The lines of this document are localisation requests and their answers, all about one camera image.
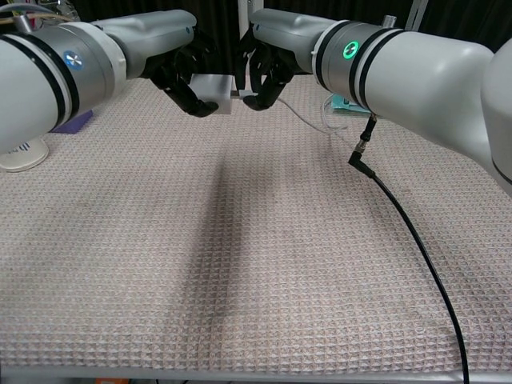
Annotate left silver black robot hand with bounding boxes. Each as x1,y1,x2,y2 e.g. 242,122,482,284
95,10,220,119

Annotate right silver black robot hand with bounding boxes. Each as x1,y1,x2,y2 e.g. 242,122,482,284
234,8,341,112

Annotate white USB cable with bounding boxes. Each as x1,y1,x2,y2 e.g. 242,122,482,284
231,90,351,139

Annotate white charger block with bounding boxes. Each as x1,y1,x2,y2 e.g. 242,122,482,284
190,74,235,115

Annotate teal cleaning cloth package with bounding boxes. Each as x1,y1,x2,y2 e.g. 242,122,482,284
323,94,371,115

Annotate beige waffle table cloth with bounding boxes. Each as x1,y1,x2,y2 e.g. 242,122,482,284
0,74,512,375

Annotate white aluminium frame post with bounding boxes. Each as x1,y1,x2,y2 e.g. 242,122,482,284
238,0,259,41
407,0,426,30

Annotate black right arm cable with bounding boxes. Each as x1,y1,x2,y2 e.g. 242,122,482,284
347,111,471,384

